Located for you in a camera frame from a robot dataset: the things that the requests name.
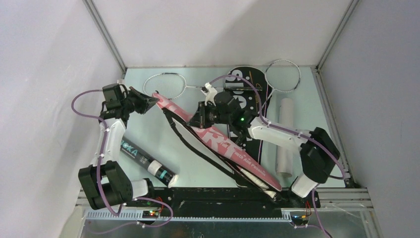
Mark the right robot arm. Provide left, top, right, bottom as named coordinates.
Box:
left=187, top=92, right=340, bottom=207

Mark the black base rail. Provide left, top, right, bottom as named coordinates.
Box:
left=126, top=186, right=320, bottom=219

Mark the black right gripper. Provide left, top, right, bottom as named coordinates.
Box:
left=188, top=101, right=231, bottom=130

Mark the white black racket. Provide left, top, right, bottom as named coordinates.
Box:
left=261, top=59, right=302, bottom=117

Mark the black racket cover bag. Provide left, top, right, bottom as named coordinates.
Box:
left=224, top=66, right=272, bottom=164

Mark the pink racket cover bag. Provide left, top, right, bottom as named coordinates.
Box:
left=152, top=93, right=282, bottom=192

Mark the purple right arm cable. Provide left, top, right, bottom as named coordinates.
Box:
left=210, top=74, right=347, bottom=237

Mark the white racket under pink racket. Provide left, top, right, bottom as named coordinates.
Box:
left=143, top=72, right=202, bottom=99

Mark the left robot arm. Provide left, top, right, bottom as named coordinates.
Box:
left=71, top=83, right=158, bottom=216

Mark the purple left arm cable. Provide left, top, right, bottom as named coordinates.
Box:
left=71, top=89, right=174, bottom=235

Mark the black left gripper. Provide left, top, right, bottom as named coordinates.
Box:
left=120, top=87, right=158, bottom=115

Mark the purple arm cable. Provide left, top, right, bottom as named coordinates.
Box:
left=71, top=89, right=174, bottom=235
left=210, top=74, right=347, bottom=237

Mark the black shuttlecock tube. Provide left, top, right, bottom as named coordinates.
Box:
left=120, top=136, right=179, bottom=188

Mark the white shuttlecock tube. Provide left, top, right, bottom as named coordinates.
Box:
left=275, top=98, right=294, bottom=178

